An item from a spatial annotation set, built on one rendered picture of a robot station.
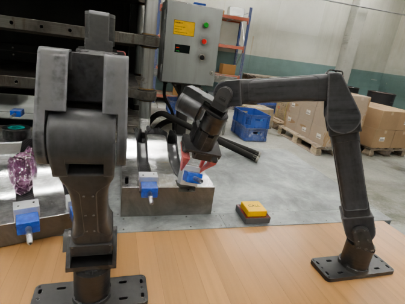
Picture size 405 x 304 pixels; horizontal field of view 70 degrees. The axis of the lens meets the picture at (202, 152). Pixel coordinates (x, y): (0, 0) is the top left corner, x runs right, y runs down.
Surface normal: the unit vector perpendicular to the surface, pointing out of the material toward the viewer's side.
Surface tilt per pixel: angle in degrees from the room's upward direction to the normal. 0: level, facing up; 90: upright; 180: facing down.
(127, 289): 0
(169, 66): 90
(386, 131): 90
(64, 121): 45
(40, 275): 0
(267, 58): 90
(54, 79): 63
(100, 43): 88
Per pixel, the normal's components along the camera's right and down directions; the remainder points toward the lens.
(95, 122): 0.26, -0.51
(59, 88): 0.29, -0.11
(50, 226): 0.53, 0.34
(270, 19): 0.18, 0.35
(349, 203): -0.39, 0.11
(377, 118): -0.94, 0.00
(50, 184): 0.35, -0.69
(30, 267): 0.12, -0.94
